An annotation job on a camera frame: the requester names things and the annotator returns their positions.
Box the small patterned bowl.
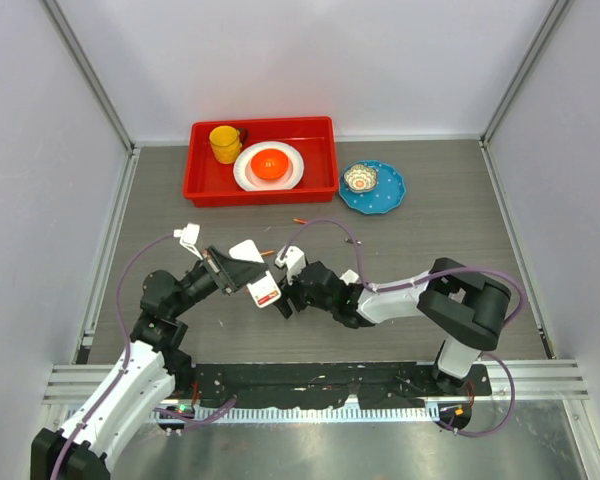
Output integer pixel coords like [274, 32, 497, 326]
[343, 164, 378, 193]

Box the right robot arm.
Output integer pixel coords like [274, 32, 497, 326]
[275, 258, 511, 395]

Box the red plastic bin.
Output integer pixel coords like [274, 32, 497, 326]
[182, 116, 339, 208]

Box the white plate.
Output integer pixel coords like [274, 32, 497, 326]
[233, 141, 304, 191]

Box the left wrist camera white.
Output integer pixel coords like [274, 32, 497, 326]
[173, 223, 203, 260]

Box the white battery cover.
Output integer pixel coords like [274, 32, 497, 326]
[340, 269, 360, 285]

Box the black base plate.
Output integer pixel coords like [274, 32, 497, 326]
[190, 362, 492, 410]

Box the orange bowl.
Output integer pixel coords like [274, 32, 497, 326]
[250, 148, 290, 181]

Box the white red remote control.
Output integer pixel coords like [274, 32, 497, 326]
[229, 239, 281, 309]

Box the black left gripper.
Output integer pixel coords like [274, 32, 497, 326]
[169, 245, 266, 318]

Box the yellow cup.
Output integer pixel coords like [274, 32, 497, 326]
[209, 125, 248, 165]

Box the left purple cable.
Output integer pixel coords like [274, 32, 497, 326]
[52, 234, 236, 480]

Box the white cable duct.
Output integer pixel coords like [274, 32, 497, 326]
[64, 403, 441, 425]

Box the blue polka dot plate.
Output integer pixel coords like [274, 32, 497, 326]
[339, 160, 407, 215]

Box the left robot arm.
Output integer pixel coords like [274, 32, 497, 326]
[30, 240, 270, 479]

